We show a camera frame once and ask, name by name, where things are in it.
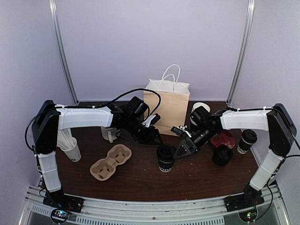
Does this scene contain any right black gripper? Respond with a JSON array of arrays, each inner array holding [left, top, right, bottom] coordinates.
[[173, 126, 218, 159]]

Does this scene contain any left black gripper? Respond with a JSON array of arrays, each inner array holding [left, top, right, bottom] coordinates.
[[125, 117, 164, 146]]

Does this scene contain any black cup lid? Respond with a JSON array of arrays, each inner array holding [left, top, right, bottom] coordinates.
[[156, 144, 176, 162], [241, 129, 257, 144]]

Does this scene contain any stack of black lids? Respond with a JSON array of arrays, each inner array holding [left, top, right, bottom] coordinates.
[[212, 145, 233, 166]]

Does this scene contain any stack of paper cups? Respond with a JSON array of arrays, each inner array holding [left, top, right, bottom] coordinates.
[[189, 102, 210, 132]]

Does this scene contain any clear glass pitcher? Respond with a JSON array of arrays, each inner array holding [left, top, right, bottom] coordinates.
[[101, 127, 121, 143]]

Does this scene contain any black paper coffee cup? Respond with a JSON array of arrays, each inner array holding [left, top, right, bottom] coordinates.
[[237, 138, 255, 154], [158, 159, 175, 173]]

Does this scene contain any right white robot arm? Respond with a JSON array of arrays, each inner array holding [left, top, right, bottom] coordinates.
[[171, 103, 297, 207]]

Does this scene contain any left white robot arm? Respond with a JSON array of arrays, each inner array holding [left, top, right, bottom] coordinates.
[[29, 97, 162, 208]]

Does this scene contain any brown paper takeout bag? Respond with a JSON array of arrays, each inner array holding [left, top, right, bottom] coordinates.
[[143, 64, 190, 136]]

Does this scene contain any red patterned plate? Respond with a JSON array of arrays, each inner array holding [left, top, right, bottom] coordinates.
[[210, 130, 236, 149]]

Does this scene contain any cardboard cup carrier tray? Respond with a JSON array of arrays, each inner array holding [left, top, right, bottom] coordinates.
[[90, 144, 132, 181]]

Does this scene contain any white cup holding straws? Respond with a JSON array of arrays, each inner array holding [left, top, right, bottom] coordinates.
[[61, 137, 81, 162]]

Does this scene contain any bundle of wrapped straws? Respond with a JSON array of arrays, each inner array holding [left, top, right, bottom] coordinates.
[[57, 128, 76, 150]]

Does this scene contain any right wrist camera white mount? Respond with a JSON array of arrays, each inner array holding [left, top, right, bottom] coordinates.
[[171, 125, 195, 138]]

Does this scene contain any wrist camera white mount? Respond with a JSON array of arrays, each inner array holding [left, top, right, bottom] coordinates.
[[171, 125, 195, 138], [142, 113, 160, 128]]

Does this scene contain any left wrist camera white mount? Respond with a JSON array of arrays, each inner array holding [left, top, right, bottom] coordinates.
[[142, 113, 160, 128]]

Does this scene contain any aluminium front rail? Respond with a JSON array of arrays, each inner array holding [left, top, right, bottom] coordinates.
[[23, 182, 285, 225]]

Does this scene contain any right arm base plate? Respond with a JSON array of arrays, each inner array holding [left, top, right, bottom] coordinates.
[[223, 193, 264, 212]]

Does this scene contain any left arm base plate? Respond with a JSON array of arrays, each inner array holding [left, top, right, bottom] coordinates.
[[43, 192, 84, 213]]

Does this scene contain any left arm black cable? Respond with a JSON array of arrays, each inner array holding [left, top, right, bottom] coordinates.
[[25, 88, 162, 150]]

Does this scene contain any left aluminium corner post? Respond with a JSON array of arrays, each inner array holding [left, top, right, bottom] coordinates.
[[49, 0, 79, 105]]

